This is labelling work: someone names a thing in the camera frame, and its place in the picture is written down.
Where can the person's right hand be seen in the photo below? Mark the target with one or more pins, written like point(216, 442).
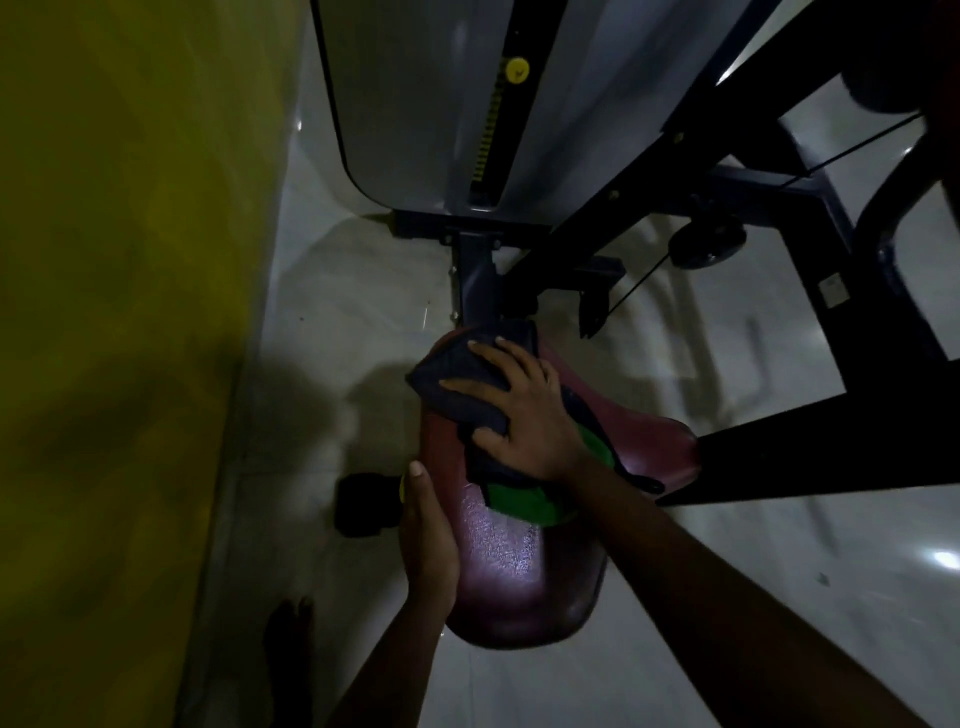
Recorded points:
point(536, 427)

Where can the person's left hand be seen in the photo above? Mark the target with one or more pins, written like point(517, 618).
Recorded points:
point(427, 547)

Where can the dark grey green cloth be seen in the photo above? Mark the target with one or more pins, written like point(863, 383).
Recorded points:
point(450, 375)

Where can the person's right forearm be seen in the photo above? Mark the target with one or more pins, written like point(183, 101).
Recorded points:
point(735, 615)

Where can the person's left forearm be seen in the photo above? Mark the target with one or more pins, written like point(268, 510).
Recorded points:
point(382, 667)

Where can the person's bare foot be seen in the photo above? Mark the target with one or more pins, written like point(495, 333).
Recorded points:
point(289, 660)

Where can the black yellow adjustment knob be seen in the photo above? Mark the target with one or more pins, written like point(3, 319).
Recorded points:
point(367, 506)

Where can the silver weight stack tower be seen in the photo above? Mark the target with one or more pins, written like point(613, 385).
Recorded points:
point(405, 97)

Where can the yellow weight selector pin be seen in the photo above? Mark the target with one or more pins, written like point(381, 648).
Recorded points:
point(517, 70)

